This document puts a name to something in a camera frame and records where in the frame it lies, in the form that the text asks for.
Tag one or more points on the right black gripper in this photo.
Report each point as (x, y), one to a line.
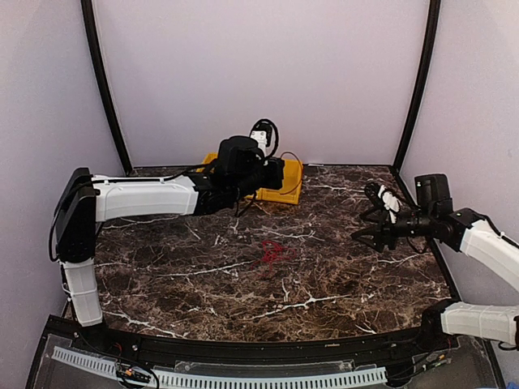
(378, 234)

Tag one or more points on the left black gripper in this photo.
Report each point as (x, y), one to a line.
(275, 181)

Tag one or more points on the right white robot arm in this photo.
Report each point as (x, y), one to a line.
(474, 235)

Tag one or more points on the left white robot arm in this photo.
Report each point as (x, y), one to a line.
(89, 200)

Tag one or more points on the right yellow plastic bin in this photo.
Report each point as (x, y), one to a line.
(292, 185)

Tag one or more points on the yellow plastic bin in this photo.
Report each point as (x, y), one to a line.
(210, 157)
(292, 185)

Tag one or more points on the left yellow plastic bin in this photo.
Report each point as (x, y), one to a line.
(210, 157)

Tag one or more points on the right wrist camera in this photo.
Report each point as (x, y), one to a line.
(433, 194)

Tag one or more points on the black front rail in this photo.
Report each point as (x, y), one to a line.
(156, 350)

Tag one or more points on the right black frame post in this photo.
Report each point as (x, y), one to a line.
(433, 17)

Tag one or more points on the black frame post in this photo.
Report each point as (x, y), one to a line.
(94, 46)
(433, 17)

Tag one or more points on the left black frame post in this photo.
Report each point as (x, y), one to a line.
(94, 46)

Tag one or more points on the white slotted cable duct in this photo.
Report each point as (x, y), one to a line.
(189, 374)

